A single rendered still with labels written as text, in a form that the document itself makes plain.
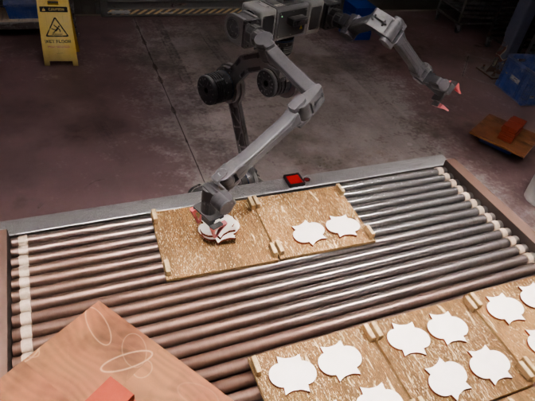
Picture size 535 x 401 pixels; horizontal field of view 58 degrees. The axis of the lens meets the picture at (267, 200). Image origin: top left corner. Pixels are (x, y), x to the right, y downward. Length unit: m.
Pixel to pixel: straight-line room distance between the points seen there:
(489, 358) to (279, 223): 0.87
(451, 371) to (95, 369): 1.05
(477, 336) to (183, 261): 1.03
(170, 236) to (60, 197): 1.78
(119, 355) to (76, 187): 2.30
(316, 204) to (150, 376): 1.03
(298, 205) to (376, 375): 0.78
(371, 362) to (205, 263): 0.65
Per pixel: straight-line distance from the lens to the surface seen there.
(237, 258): 1.78
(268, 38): 2.04
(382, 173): 2.39
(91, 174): 3.70
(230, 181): 1.69
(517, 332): 1.92
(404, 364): 1.65
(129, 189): 3.53
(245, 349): 1.58
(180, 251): 1.80
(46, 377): 1.43
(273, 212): 1.98
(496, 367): 1.77
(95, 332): 1.48
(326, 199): 2.10
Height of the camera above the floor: 2.25
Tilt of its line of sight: 40 degrees down
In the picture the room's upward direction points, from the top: 9 degrees clockwise
